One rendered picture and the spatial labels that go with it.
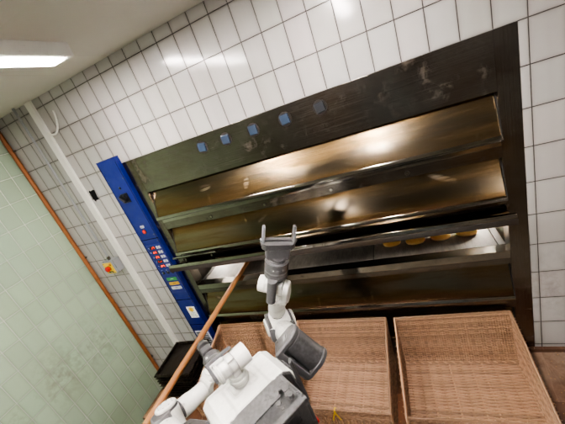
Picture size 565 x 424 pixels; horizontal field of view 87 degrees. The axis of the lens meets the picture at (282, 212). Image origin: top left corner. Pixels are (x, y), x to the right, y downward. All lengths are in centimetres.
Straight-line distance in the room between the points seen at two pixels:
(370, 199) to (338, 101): 48
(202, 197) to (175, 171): 21
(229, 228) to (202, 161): 42
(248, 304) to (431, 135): 146
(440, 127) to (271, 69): 75
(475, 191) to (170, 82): 149
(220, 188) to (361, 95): 86
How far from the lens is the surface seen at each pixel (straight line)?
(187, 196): 183
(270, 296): 112
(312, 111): 141
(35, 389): 267
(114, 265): 247
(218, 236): 185
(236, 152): 157
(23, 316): 258
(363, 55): 137
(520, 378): 197
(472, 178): 152
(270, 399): 100
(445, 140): 142
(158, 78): 172
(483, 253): 169
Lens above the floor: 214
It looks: 20 degrees down
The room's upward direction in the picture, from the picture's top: 21 degrees counter-clockwise
